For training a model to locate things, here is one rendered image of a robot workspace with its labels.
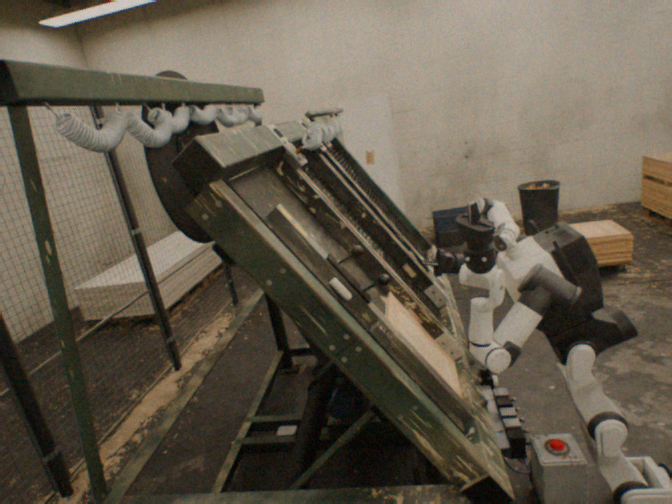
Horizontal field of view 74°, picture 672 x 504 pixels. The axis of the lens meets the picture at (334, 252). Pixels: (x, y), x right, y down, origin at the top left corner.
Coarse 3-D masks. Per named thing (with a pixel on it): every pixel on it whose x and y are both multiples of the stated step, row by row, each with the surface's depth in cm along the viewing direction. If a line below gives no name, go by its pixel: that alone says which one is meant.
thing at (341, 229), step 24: (312, 120) 164; (288, 144) 169; (312, 144) 167; (288, 168) 168; (312, 192) 170; (336, 216) 172; (360, 240) 174; (360, 264) 177; (384, 264) 179; (384, 288) 179; (408, 288) 182; (432, 336) 183
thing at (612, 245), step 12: (576, 228) 460; (588, 228) 455; (600, 228) 449; (612, 228) 443; (588, 240) 429; (600, 240) 427; (612, 240) 424; (624, 240) 424; (600, 252) 430; (612, 252) 429; (624, 252) 428; (600, 264) 434; (612, 264) 432; (624, 264) 432
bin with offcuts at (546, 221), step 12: (552, 180) 580; (528, 192) 558; (540, 192) 551; (552, 192) 551; (528, 204) 565; (540, 204) 557; (552, 204) 557; (528, 216) 572; (540, 216) 562; (552, 216) 563; (528, 228) 579; (540, 228) 568
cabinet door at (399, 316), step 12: (396, 300) 178; (396, 312) 167; (408, 312) 179; (396, 324) 158; (408, 324) 170; (420, 324) 181; (408, 336) 161; (420, 336) 172; (420, 348) 163; (432, 348) 174; (432, 360) 164; (444, 360) 176; (444, 372) 166; (456, 384) 167
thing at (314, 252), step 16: (288, 224) 137; (304, 240) 138; (320, 256) 139; (336, 272) 140; (352, 288) 141; (352, 304) 143; (368, 320) 144; (384, 320) 145; (400, 336) 146; (400, 352) 146; (416, 352) 148; (416, 368) 147; (432, 368) 150; (432, 384) 148; (448, 384) 152; (448, 400) 149; (464, 416) 151
